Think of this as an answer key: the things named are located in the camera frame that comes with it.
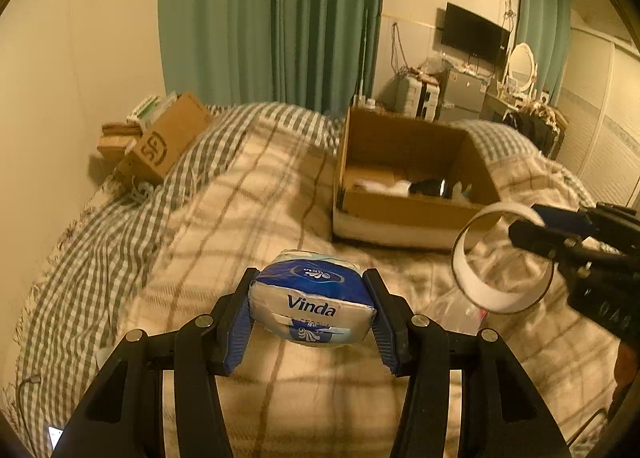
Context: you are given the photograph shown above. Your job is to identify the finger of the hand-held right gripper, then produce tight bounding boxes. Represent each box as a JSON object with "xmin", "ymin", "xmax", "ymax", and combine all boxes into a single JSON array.
[
  {"xmin": 531, "ymin": 204, "xmax": 595, "ymax": 235},
  {"xmin": 507, "ymin": 220, "xmax": 622, "ymax": 265}
]

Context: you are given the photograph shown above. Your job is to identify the printed cardboard box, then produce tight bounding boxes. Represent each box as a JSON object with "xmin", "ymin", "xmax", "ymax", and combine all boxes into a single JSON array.
[{"xmin": 116, "ymin": 92, "xmax": 214, "ymax": 187}]

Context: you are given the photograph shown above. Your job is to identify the round white mirror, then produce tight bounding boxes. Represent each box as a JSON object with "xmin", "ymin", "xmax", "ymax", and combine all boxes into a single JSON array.
[{"xmin": 505, "ymin": 42, "xmax": 539, "ymax": 95}]

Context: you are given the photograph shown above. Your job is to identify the clear plastic bag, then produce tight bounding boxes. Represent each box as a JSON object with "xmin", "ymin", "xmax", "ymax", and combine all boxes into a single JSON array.
[{"xmin": 425, "ymin": 283, "xmax": 488, "ymax": 339}]

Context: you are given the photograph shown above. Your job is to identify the white wardrobe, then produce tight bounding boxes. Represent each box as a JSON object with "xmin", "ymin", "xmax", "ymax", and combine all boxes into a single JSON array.
[{"xmin": 554, "ymin": 27, "xmax": 640, "ymax": 210}]

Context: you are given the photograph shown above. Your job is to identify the beige plaid blanket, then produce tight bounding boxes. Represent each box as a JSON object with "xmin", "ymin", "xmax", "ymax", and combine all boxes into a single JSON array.
[{"xmin": 127, "ymin": 120, "xmax": 623, "ymax": 458}]

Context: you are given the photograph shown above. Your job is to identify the white cloth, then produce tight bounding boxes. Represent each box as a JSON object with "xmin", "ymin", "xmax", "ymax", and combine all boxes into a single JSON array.
[{"xmin": 353, "ymin": 179, "xmax": 414, "ymax": 197}]

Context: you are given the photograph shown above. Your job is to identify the wide green curtain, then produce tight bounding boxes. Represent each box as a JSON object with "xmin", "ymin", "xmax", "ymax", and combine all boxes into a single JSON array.
[{"xmin": 156, "ymin": 0, "xmax": 386, "ymax": 112}]

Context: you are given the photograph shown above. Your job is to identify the green checked blanket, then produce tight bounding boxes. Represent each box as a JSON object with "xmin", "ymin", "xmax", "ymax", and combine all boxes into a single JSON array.
[{"xmin": 2, "ymin": 103, "xmax": 346, "ymax": 444}]

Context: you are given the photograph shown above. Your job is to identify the small grey fridge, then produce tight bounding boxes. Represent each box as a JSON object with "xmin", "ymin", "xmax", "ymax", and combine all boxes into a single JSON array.
[{"xmin": 439, "ymin": 68, "xmax": 489, "ymax": 125}]

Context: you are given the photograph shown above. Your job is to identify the white storage drawers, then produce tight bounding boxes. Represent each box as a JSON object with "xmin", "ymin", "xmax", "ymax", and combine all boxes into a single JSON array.
[{"xmin": 385, "ymin": 74, "xmax": 426, "ymax": 115}]

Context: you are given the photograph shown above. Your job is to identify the white tape roll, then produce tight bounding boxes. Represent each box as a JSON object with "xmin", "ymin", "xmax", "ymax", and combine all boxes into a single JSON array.
[{"xmin": 450, "ymin": 203, "xmax": 556, "ymax": 315}]

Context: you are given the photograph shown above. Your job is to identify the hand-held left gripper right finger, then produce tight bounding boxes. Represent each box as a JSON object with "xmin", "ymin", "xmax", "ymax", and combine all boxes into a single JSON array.
[{"xmin": 363, "ymin": 268, "xmax": 572, "ymax": 458}]

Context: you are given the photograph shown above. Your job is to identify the narrow green curtain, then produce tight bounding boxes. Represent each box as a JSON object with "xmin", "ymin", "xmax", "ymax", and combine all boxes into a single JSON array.
[{"xmin": 515, "ymin": 0, "xmax": 574, "ymax": 105}]

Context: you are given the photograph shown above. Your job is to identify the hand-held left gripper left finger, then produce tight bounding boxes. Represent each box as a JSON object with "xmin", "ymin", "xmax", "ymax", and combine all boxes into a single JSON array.
[{"xmin": 52, "ymin": 267, "xmax": 257, "ymax": 458}]

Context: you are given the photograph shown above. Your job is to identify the blue white tissue pack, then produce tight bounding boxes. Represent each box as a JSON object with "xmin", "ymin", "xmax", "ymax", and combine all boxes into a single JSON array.
[{"xmin": 247, "ymin": 249, "xmax": 379, "ymax": 348}]

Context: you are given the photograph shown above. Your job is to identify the black television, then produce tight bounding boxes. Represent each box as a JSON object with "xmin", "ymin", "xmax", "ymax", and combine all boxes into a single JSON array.
[{"xmin": 440, "ymin": 1, "xmax": 512, "ymax": 65}]

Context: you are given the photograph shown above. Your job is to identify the black round object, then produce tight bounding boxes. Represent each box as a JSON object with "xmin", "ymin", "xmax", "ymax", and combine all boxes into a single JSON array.
[{"xmin": 408, "ymin": 178, "xmax": 449, "ymax": 199}]

